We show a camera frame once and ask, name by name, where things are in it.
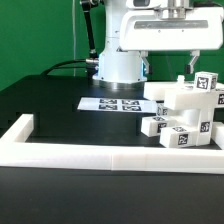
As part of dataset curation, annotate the black cable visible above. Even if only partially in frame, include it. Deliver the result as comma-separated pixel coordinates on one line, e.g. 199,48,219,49
40,59,98,76

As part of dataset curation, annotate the white tagged cube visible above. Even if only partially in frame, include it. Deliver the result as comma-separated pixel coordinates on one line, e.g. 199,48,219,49
156,103,168,116
194,71,218,92

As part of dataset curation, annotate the white chair back part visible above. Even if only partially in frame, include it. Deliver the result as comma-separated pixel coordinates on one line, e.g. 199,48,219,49
143,80,224,110

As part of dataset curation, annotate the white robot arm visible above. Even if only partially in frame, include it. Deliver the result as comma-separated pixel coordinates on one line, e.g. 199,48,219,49
93,0,224,89

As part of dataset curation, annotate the white U-shaped border frame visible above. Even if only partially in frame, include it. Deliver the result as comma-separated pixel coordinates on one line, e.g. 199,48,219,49
0,114,224,174

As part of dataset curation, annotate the white flat tagged plank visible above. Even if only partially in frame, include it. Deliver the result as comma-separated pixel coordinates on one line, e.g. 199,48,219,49
77,97,157,113

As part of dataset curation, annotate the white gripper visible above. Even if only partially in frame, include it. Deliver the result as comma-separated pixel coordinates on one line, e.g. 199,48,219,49
119,0,224,75

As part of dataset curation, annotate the white tagged block front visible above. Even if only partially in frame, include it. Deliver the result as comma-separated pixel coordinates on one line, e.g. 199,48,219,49
141,116,176,137

